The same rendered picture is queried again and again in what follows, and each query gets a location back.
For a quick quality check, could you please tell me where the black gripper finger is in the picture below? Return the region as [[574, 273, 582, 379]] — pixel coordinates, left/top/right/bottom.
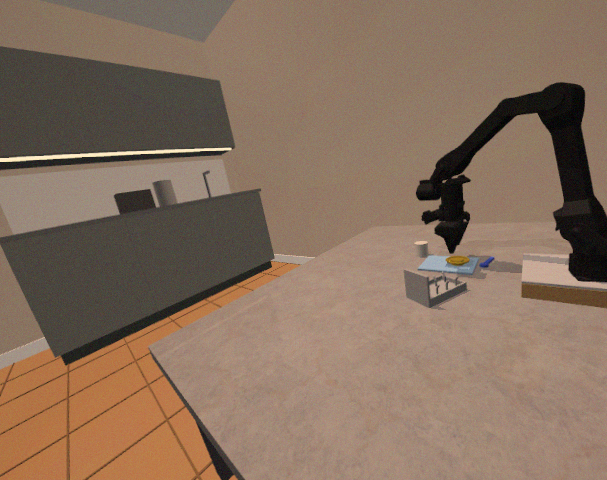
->
[[438, 232, 461, 254], [458, 221, 469, 245]]

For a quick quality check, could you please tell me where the white dish rack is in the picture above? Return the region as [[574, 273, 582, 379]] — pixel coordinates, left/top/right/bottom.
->
[[403, 269, 467, 308]]

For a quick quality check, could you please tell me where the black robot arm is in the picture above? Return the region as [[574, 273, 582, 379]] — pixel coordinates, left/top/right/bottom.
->
[[416, 82, 607, 283]]

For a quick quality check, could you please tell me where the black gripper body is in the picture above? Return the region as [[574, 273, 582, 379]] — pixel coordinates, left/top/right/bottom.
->
[[434, 199, 470, 235]]

